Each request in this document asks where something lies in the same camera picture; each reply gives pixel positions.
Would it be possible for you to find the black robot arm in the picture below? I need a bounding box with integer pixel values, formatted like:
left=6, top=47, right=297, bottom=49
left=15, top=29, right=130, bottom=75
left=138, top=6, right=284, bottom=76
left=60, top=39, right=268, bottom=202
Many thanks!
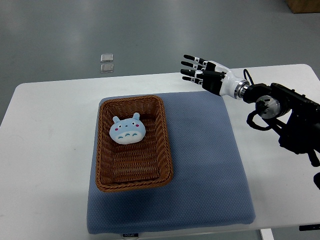
left=180, top=54, right=320, bottom=167

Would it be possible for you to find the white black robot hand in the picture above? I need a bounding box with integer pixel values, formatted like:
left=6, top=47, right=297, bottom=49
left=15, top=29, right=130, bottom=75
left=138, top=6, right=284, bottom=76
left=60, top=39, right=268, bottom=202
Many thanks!
left=180, top=54, right=247, bottom=98

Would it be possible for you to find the blue plush toy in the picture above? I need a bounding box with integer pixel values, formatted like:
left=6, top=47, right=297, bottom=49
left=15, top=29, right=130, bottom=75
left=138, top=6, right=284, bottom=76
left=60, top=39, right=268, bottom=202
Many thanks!
left=109, top=112, right=146, bottom=145

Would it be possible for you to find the blue fabric mat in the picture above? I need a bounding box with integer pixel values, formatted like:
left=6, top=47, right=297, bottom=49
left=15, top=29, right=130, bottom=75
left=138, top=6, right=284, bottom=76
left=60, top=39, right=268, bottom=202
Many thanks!
left=87, top=91, right=256, bottom=234

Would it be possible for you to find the lower metal floor plate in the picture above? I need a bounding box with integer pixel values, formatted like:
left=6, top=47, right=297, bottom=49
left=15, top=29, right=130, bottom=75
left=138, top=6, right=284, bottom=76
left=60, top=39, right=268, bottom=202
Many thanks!
left=100, top=63, right=114, bottom=73

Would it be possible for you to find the brown wicker basket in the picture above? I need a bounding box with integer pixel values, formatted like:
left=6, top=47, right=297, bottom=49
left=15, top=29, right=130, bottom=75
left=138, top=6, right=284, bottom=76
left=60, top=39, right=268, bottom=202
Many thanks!
left=95, top=95, right=173, bottom=193

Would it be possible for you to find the white table leg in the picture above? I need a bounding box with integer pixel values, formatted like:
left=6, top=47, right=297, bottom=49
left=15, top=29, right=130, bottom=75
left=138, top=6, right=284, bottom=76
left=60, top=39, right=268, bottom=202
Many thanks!
left=259, top=228, right=275, bottom=240

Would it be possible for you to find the upper metal floor plate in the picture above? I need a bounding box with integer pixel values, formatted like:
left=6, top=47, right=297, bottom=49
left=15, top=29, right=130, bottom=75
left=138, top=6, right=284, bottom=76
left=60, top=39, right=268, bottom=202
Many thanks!
left=100, top=53, right=114, bottom=63

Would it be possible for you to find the black table control panel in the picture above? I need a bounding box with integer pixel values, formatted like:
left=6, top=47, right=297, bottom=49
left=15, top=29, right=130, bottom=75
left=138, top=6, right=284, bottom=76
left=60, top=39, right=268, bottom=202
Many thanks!
left=299, top=224, right=320, bottom=232

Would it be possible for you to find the metal floor plate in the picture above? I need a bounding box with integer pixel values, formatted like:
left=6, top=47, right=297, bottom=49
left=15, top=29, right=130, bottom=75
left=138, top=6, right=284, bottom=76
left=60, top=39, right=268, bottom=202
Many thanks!
left=100, top=63, right=114, bottom=73
left=100, top=53, right=114, bottom=63

